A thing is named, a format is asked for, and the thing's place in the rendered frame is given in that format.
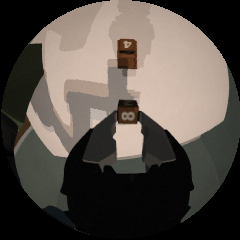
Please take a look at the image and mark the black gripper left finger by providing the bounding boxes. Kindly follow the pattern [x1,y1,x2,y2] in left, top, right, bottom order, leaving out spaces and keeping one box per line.
[60,110,118,196]

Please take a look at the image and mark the brown wooden cube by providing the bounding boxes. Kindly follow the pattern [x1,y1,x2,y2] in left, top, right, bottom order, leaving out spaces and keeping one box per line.
[118,100,139,124]
[119,39,135,54]

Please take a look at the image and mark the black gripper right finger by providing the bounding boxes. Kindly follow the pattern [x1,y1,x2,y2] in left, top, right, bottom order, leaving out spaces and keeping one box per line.
[138,110,194,191]

